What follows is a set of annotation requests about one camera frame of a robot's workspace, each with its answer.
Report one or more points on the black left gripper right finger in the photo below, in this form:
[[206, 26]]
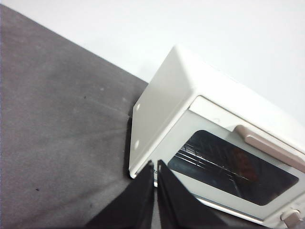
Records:
[[176, 205]]

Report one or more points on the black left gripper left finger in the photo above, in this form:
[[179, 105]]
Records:
[[135, 205]]

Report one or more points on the beige timer knob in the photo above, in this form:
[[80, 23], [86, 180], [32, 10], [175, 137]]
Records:
[[291, 218]]

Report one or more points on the white toaster oven body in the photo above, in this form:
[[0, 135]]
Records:
[[162, 100]]

